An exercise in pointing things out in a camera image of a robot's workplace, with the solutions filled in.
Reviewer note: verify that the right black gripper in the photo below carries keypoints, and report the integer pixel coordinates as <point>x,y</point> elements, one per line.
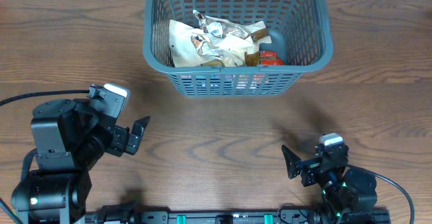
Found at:
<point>311,166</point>

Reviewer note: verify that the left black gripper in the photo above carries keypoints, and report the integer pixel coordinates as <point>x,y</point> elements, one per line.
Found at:
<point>119,133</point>

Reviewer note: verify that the plain kraft paper pouch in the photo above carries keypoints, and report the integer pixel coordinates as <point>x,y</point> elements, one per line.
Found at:
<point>189,46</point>

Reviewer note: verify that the San Remo spaghetti packet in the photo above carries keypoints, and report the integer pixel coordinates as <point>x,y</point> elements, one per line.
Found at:
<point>268,58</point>

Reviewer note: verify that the grey plastic lattice basket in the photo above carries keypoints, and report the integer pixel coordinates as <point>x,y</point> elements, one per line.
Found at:
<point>300,37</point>

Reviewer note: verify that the beige Pantree snack pouch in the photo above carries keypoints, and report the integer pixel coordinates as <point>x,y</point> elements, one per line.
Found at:
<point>256,33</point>

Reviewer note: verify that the Kleenex tissue multipack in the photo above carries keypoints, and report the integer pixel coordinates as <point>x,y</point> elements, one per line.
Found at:
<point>227,82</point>

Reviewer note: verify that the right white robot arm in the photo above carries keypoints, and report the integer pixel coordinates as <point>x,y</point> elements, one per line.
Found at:
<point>348,195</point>

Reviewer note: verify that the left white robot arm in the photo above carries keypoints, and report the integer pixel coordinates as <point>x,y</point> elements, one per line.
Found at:
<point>71,135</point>

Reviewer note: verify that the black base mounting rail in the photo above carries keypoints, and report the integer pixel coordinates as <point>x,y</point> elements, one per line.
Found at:
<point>286,214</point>

